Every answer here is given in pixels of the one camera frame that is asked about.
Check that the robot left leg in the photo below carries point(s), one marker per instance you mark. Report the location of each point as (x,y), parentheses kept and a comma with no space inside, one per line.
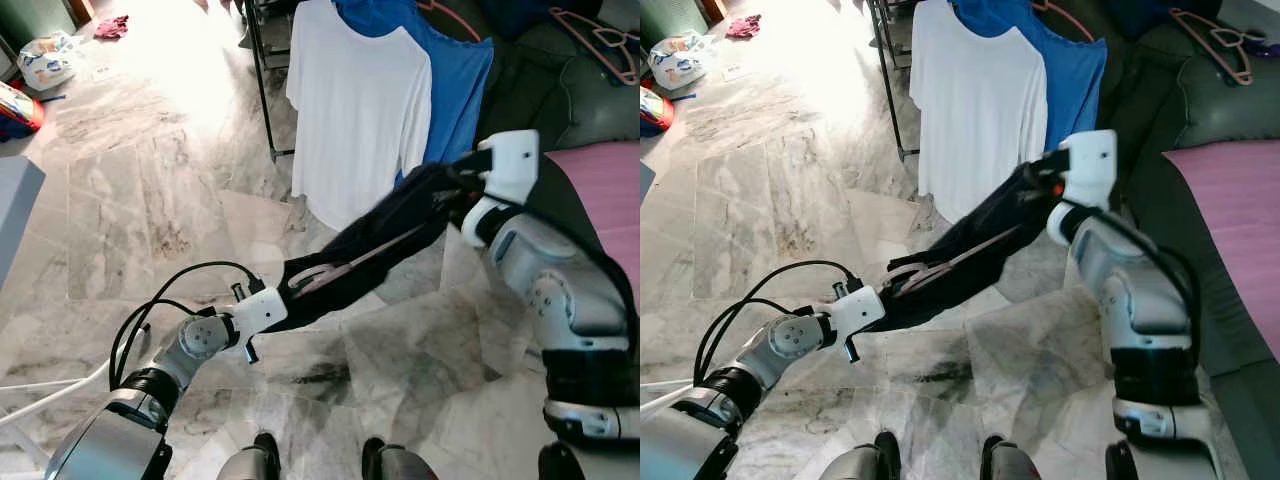
(250,460)
(862,460)

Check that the white t-shirt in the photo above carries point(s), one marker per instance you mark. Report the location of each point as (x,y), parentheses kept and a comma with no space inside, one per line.
(980,110)
(360,110)

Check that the grey-blue folding table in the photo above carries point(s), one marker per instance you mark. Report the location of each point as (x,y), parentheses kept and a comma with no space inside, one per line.
(18,210)
(646,185)

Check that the magenta crumpled cloth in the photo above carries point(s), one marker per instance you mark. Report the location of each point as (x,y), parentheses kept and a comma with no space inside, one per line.
(744,27)
(112,27)

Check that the red printed bag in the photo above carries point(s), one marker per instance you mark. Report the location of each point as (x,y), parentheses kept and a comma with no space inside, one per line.
(18,112)
(650,110)

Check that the pink mat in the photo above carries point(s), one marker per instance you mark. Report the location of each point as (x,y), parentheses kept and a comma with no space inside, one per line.
(600,200)
(1230,230)

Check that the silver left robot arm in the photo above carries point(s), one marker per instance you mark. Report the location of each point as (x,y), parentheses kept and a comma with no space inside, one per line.
(195,340)
(790,340)

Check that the dark green sofa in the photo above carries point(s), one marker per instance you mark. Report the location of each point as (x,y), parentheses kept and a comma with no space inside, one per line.
(590,110)
(1200,110)

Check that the brown plastic clothes hanger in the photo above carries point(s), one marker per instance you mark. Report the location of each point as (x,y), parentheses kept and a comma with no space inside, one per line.
(1220,45)
(950,265)
(350,265)
(600,45)

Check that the white printed plastic bag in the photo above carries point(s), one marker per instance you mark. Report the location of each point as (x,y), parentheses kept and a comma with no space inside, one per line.
(680,60)
(45,62)

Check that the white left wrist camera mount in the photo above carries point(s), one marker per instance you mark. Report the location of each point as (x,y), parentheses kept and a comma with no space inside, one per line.
(260,312)
(855,312)

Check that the pink paper slip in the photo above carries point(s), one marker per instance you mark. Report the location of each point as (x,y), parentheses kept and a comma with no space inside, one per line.
(101,72)
(733,72)

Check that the black metal clothes rack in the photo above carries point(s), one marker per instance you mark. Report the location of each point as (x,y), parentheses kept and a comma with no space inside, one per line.
(890,85)
(260,85)

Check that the robot leg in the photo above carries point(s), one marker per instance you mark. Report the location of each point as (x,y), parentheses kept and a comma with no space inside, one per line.
(250,460)
(862,460)
(395,462)
(1012,460)

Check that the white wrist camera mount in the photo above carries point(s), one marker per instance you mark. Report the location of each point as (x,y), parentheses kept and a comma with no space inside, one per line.
(260,312)
(512,165)
(1090,165)
(855,312)

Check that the orange plastic clothes hanger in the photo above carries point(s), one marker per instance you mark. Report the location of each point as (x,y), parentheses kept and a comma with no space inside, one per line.
(470,28)
(1085,28)

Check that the blue t-shirt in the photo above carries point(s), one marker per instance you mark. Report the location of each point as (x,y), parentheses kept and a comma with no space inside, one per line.
(460,100)
(1075,90)

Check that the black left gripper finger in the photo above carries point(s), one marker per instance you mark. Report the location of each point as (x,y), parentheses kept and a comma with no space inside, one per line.
(853,349)
(249,350)

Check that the navy garment white piping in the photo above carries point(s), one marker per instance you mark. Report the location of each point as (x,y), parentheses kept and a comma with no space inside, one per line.
(1000,230)
(400,225)

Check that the dark blue cloth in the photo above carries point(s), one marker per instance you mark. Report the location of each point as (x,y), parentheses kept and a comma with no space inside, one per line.
(1132,14)
(512,14)

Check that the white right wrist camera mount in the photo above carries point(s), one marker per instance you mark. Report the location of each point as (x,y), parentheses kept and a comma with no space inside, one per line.
(1090,165)
(512,165)

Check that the robot right leg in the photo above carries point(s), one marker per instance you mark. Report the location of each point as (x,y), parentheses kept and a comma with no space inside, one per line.
(1012,460)
(395,462)

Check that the dark green cabinet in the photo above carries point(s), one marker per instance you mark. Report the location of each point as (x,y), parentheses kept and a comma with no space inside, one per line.
(40,15)
(675,12)

